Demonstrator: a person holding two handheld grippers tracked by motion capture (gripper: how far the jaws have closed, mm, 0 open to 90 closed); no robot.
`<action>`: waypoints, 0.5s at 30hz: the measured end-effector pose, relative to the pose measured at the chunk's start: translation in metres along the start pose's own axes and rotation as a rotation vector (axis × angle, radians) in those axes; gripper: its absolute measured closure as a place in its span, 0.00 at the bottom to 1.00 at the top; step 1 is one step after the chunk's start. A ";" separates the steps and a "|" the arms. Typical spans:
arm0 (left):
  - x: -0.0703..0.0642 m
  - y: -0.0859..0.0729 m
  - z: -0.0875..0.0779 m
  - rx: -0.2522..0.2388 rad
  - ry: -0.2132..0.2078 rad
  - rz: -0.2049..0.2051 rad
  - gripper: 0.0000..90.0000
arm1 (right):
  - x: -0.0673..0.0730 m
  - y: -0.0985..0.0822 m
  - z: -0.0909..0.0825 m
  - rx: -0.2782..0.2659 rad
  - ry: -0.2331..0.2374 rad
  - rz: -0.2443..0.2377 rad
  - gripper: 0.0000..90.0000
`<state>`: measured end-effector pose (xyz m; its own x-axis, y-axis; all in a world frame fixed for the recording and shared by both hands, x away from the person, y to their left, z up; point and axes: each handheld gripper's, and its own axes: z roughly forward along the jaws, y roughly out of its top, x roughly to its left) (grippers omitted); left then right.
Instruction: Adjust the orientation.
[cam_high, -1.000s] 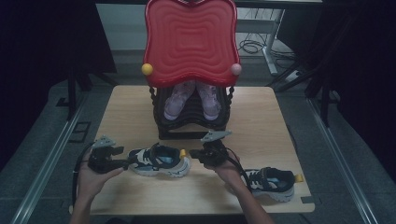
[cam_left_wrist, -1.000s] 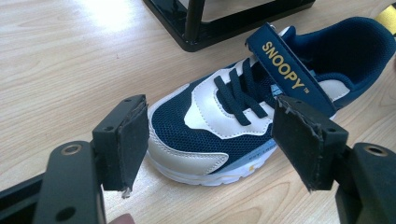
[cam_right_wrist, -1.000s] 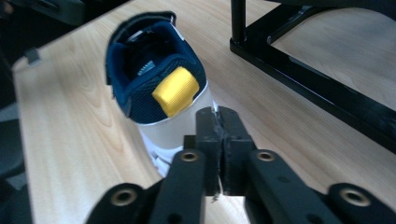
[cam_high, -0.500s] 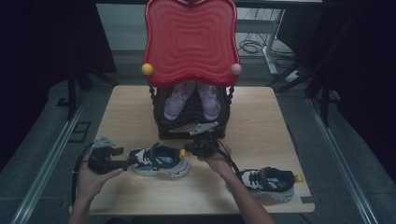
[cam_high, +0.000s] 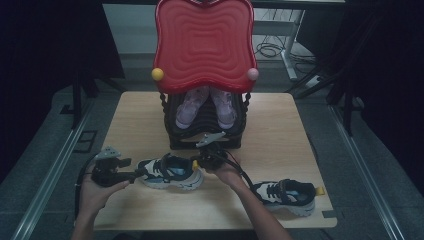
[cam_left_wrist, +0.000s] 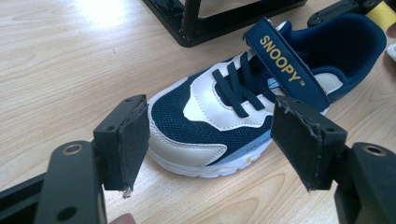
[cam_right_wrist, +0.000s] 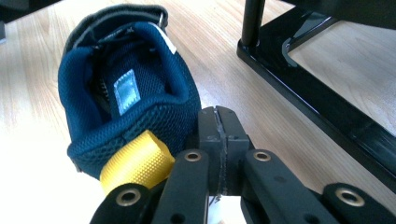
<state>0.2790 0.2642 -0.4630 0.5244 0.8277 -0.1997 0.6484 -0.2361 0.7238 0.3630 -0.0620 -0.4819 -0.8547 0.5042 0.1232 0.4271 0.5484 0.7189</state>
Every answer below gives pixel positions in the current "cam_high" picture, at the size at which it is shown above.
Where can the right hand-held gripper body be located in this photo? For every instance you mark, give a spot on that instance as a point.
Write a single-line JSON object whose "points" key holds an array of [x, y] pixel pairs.
{"points": [[215, 156]]}

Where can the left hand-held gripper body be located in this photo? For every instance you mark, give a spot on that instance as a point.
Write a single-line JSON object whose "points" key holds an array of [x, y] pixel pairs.
{"points": [[106, 173]]}

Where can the navy and white sneaker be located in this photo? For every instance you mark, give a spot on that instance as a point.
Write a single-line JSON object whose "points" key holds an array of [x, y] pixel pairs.
{"points": [[173, 173], [286, 196]]}

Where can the purple sandal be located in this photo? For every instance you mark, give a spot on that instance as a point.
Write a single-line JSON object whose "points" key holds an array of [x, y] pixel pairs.
{"points": [[225, 110], [190, 110]]}

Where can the red and black shoe rack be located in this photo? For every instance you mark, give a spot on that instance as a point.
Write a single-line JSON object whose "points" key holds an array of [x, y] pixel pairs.
{"points": [[205, 43]]}

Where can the person's right hand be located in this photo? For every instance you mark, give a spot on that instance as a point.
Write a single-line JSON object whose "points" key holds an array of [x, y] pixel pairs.
{"points": [[230, 175]]}

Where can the person's left hand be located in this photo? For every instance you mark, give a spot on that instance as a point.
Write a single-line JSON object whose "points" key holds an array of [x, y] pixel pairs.
{"points": [[93, 198]]}

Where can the black metal stand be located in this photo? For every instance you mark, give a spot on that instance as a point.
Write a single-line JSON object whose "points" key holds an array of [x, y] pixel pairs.
{"points": [[76, 100]]}

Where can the white power strip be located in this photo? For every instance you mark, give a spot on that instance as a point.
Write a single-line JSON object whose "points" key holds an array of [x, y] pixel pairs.
{"points": [[315, 81]]}

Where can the black tripod stand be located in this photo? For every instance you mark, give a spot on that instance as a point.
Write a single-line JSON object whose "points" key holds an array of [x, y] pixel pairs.
{"points": [[348, 113]]}

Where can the dark curtain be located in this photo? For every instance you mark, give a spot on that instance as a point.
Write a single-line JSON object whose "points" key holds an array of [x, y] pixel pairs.
{"points": [[33, 50], [393, 66]]}

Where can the metal floor rail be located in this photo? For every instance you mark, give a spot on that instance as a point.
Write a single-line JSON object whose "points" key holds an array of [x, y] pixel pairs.
{"points": [[50, 180], [366, 173]]}

